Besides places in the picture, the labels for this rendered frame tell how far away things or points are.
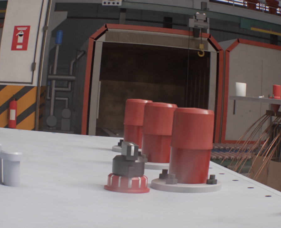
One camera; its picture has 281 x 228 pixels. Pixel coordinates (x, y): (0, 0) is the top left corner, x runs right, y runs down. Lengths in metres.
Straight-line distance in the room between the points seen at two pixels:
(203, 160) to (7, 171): 0.34
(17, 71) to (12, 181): 10.72
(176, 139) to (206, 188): 0.10
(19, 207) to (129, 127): 0.98
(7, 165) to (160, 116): 0.53
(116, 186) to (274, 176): 3.01
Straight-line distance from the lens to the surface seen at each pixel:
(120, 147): 1.75
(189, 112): 1.10
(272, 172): 4.05
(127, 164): 1.05
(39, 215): 0.77
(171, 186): 1.08
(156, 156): 1.42
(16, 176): 0.98
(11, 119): 11.53
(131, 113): 1.75
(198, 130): 1.10
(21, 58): 11.68
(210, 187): 1.09
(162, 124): 1.42
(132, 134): 1.75
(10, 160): 0.97
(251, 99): 4.21
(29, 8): 11.76
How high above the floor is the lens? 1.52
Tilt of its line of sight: 2 degrees down
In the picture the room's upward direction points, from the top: 4 degrees clockwise
